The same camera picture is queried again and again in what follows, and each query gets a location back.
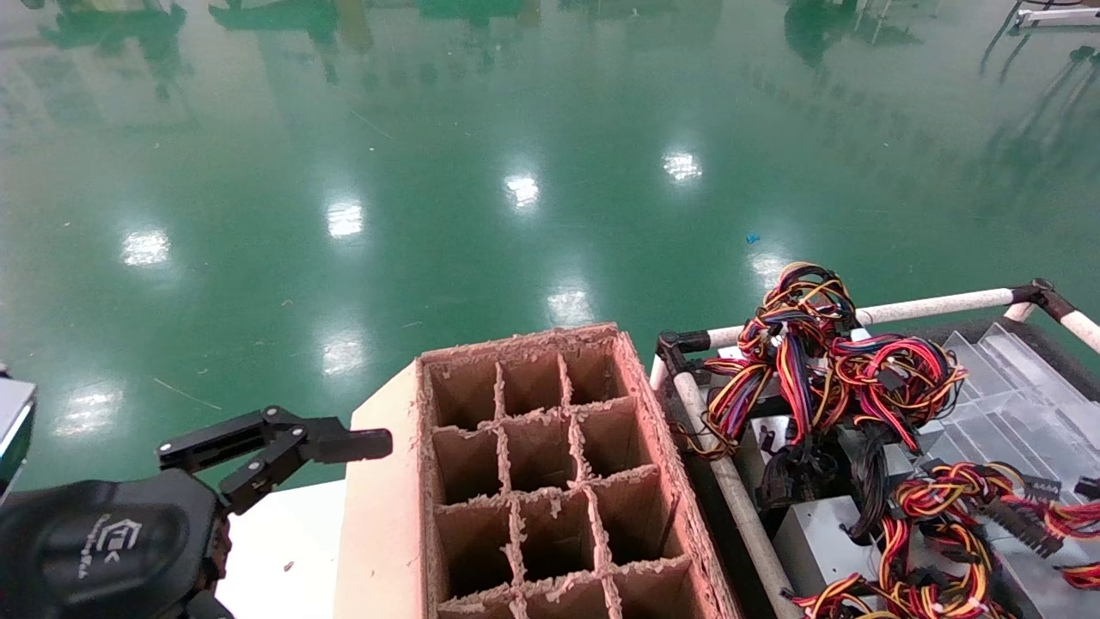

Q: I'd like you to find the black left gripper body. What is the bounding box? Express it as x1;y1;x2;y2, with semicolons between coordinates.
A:
0;469;231;619

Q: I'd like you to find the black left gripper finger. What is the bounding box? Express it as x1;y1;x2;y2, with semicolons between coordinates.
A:
157;406;393;515

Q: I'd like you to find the brown cardboard divider box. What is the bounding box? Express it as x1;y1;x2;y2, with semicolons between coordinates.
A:
333;322;742;619

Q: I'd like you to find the clear plastic compartment tray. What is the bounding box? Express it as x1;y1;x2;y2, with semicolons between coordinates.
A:
911;322;1100;619

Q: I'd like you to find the white metal stand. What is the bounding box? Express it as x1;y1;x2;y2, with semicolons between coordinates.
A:
1014;4;1100;28

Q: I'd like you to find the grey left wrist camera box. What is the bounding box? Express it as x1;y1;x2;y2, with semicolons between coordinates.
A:
0;377;38;505

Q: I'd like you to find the upper colourful wire bundle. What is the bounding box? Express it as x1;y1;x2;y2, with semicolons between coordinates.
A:
703;261;862;458

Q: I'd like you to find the power supply with coloured cables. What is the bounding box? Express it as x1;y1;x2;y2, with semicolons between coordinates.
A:
789;563;1019;619
769;461;1100;596
823;334;969;455

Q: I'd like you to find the white pipe rack frame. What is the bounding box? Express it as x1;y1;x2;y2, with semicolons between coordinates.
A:
649;277;1100;619

